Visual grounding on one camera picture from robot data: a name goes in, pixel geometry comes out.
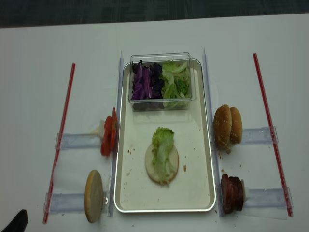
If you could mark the meat patty slice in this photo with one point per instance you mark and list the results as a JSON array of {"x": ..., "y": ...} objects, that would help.
[
  {"x": 235, "y": 190},
  {"x": 227, "y": 194},
  {"x": 241, "y": 195}
]

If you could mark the lettuce leaf on bun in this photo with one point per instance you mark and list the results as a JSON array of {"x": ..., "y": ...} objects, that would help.
[{"x": 163, "y": 141}]

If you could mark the shredded green lettuce pile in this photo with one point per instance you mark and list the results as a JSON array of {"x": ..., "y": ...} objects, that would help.
[{"x": 176, "y": 84}]

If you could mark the rear tomato slice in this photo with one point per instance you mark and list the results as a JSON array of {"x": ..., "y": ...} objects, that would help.
[{"x": 113, "y": 128}]

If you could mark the tomato slice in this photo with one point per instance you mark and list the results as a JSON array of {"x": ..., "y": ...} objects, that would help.
[
  {"x": 113, "y": 128},
  {"x": 105, "y": 144}
]

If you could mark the white tomato backstop block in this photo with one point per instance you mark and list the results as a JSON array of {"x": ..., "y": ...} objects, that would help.
[{"x": 101, "y": 129}]

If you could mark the front tomato slice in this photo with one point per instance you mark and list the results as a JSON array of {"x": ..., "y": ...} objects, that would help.
[{"x": 105, "y": 144}]

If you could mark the shredded purple cabbage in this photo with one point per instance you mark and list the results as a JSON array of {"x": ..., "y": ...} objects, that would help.
[{"x": 147, "y": 83}]

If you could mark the clear plastic salad container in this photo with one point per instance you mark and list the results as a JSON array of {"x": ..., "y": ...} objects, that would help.
[{"x": 157, "y": 104}]

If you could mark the bottom bun on tray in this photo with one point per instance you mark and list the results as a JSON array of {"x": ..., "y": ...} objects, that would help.
[{"x": 150, "y": 165}]

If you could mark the front sesame bun top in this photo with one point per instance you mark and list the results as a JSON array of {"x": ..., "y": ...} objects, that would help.
[{"x": 222, "y": 125}]

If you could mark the sesame bun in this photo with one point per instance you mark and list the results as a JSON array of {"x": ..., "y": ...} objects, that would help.
[
  {"x": 222, "y": 125},
  {"x": 236, "y": 129}
]

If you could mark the cream metal serving tray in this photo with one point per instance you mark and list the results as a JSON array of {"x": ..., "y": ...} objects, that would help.
[{"x": 193, "y": 188}]

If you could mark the rear sesame bun top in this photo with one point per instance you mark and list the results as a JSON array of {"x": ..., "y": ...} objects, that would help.
[{"x": 236, "y": 129}]

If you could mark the left red strip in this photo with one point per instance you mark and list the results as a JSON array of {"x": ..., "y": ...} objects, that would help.
[{"x": 62, "y": 126}]

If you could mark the red strip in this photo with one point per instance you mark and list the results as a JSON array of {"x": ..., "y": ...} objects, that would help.
[
  {"x": 62, "y": 126},
  {"x": 275, "y": 146}
]

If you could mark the upright bun half left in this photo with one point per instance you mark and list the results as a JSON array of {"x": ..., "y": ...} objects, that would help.
[{"x": 93, "y": 196}]

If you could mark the white patty backstop block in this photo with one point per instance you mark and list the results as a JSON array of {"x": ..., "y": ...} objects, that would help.
[{"x": 245, "y": 191}]

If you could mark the right red strip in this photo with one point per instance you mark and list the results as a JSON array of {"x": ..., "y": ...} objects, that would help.
[{"x": 275, "y": 146}]

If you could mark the black object bottom left corner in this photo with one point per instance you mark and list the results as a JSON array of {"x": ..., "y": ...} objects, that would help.
[{"x": 18, "y": 223}]

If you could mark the clear tomato holder rail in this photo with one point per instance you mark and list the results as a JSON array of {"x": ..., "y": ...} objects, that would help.
[{"x": 77, "y": 141}]

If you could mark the clear bun holder rail right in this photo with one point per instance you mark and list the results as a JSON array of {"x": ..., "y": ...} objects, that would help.
[{"x": 256, "y": 136}]

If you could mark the clear bun holder rail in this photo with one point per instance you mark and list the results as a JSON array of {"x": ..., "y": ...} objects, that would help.
[
  {"x": 256, "y": 136},
  {"x": 60, "y": 203}
]

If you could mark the clear bun holder rail left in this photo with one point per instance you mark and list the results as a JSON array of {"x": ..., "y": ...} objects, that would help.
[{"x": 60, "y": 203}]

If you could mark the clear patty holder rail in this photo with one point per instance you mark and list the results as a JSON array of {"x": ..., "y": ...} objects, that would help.
[{"x": 265, "y": 198}]

